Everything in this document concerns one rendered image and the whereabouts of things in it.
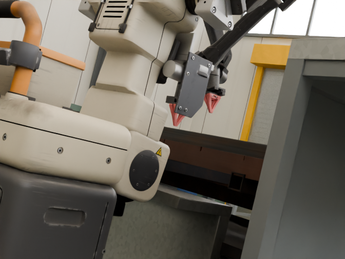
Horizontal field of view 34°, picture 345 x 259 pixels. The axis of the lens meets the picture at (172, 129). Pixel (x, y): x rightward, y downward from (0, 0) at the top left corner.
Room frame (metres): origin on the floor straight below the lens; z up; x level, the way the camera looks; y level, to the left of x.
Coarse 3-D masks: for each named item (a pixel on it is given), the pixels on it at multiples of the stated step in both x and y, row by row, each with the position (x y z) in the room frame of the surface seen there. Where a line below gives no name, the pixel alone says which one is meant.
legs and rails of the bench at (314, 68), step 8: (312, 64) 1.04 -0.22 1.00; (320, 64) 1.03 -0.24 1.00; (328, 64) 1.01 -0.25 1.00; (336, 64) 1.00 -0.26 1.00; (344, 64) 0.99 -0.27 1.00; (304, 72) 1.05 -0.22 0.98; (312, 72) 1.04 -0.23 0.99; (320, 72) 1.02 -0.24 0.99; (328, 72) 1.01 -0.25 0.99; (336, 72) 1.00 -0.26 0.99; (344, 72) 0.98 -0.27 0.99; (328, 80) 1.04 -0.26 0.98; (336, 80) 1.02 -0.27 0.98; (344, 80) 1.01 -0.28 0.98
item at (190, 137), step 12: (168, 132) 1.91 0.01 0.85; (180, 132) 1.86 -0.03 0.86; (192, 132) 1.82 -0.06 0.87; (192, 144) 1.81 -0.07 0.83; (204, 144) 1.77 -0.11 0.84; (216, 144) 1.73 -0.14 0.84; (228, 144) 1.69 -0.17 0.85; (240, 144) 1.65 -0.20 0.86; (252, 144) 1.62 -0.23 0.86; (252, 156) 1.61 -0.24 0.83
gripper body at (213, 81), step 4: (212, 76) 2.32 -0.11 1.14; (216, 76) 2.32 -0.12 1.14; (208, 80) 2.32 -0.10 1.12; (212, 80) 2.31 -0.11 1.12; (216, 80) 2.32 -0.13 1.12; (208, 84) 2.32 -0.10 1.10; (212, 84) 2.31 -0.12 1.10; (216, 84) 2.31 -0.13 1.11; (208, 88) 2.30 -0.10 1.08; (212, 88) 2.30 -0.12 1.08; (216, 88) 2.28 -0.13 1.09; (220, 88) 2.30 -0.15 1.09
